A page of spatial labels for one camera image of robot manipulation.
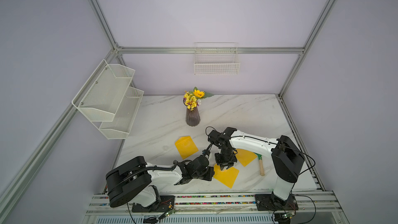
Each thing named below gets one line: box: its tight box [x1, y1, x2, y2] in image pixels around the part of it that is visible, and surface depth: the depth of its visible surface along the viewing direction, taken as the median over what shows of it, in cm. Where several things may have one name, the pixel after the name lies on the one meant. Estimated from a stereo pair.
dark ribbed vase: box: [185, 105, 201, 127], surface depth 101 cm
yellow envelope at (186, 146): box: [174, 135, 199, 160], surface depth 95 cm
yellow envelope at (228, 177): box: [212, 163, 240, 189], surface depth 84 cm
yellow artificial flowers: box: [182, 86, 215, 111], surface depth 88 cm
